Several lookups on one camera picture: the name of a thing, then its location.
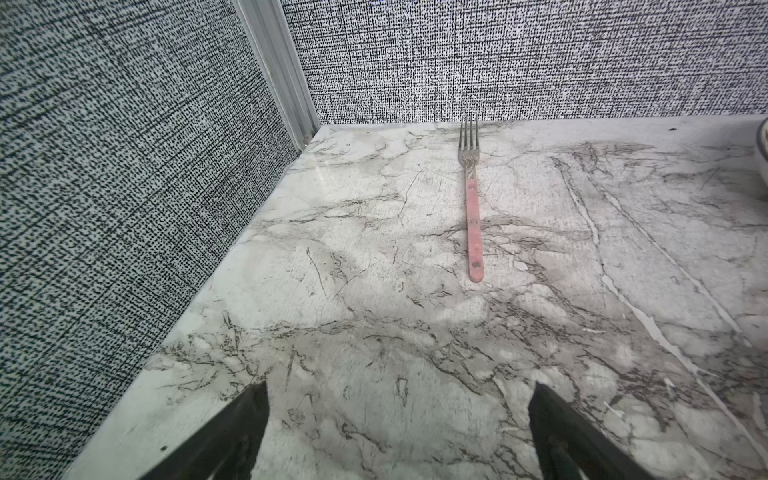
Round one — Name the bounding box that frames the pink handled fork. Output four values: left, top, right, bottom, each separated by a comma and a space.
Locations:
458, 115, 484, 283

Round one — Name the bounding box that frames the patterned white bowl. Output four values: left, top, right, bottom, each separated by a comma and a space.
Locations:
755, 118, 768, 185

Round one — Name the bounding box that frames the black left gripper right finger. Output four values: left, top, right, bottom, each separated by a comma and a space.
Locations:
528, 383, 651, 479

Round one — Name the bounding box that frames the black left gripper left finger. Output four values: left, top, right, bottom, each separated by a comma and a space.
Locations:
143, 382, 270, 479

